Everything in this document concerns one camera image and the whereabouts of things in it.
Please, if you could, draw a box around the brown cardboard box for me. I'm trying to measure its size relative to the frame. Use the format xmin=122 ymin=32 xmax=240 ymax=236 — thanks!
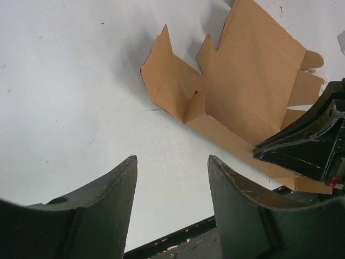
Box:
xmin=141 ymin=1 xmax=332 ymax=194

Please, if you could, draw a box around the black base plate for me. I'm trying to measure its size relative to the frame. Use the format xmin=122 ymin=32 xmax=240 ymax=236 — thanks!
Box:
xmin=122 ymin=186 xmax=345 ymax=259

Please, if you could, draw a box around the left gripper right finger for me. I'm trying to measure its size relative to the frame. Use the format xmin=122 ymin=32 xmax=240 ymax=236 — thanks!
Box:
xmin=208 ymin=155 xmax=344 ymax=258

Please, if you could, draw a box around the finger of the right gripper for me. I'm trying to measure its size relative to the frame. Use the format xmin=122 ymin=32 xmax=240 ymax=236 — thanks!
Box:
xmin=253 ymin=80 xmax=344 ymax=186

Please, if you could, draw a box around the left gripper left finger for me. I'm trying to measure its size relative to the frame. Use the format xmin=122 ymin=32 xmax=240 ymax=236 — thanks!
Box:
xmin=1 ymin=155 xmax=137 ymax=258

